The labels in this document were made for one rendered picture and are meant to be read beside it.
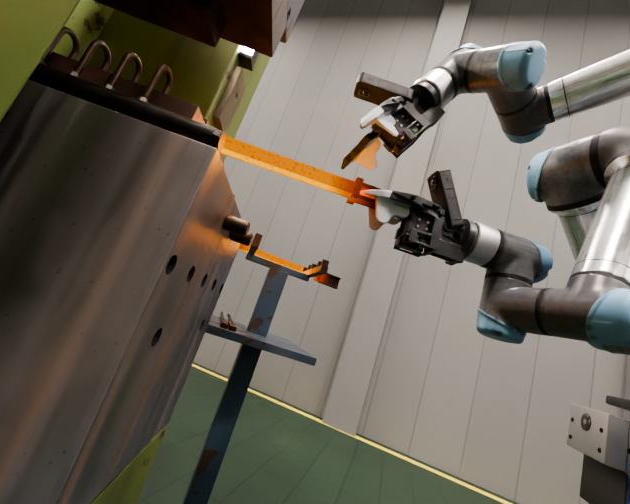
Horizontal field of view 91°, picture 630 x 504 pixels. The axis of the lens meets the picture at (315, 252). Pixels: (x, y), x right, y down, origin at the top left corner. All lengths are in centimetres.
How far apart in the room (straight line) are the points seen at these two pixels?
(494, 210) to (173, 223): 334
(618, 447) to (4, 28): 106
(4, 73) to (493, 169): 365
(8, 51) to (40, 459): 40
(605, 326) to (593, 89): 42
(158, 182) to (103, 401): 24
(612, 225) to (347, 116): 373
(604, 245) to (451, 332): 259
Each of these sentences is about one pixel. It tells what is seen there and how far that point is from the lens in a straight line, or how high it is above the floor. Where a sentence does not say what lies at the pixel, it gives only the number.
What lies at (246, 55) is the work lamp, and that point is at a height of 138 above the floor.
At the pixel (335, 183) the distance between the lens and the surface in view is 56.
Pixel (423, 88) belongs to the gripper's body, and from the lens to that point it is 70.
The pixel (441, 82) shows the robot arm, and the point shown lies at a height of 125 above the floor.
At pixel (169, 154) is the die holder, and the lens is 42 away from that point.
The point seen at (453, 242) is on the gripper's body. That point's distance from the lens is 61.
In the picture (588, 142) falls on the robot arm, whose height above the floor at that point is 127.
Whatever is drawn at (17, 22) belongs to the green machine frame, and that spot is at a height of 93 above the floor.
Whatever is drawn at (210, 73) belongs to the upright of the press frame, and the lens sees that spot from 99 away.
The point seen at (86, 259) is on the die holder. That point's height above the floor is 74.
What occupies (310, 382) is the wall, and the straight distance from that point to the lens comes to 322.
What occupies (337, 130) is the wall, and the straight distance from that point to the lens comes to 409.
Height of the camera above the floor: 75
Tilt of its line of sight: 13 degrees up
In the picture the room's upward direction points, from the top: 19 degrees clockwise
